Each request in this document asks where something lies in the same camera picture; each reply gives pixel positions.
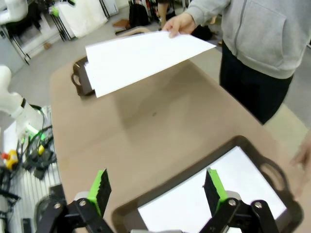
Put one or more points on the brown plastic serving tray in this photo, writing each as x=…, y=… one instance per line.
x=85, y=87
x=170, y=182

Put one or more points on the white A4 paper sheet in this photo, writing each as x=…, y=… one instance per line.
x=184, y=206
x=87, y=71

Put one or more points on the aluminium profile base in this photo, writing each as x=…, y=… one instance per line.
x=31, y=189

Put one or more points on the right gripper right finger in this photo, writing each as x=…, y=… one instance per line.
x=215, y=191

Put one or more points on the person's left hand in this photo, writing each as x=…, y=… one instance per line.
x=306, y=165

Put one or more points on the white foam board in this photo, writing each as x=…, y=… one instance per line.
x=82, y=17

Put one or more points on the black backpack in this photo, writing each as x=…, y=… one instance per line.
x=138, y=14

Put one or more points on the person's right hand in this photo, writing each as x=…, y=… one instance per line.
x=181, y=24

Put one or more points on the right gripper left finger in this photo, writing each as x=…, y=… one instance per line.
x=100, y=191

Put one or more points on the black bag on floor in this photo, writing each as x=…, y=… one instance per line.
x=206, y=32

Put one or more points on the person's right forearm grey sleeve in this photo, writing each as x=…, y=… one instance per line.
x=206, y=9

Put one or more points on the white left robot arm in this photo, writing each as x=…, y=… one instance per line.
x=14, y=104

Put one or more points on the black stand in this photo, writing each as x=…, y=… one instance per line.
x=60, y=26

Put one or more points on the person in grey hoodie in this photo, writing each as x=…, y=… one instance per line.
x=262, y=36

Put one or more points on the brown cardboard piece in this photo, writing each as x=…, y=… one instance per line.
x=121, y=23

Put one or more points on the yellow red emergency stop button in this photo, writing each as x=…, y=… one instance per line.
x=11, y=159

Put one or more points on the white A4 paper stack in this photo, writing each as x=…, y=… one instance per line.
x=145, y=60

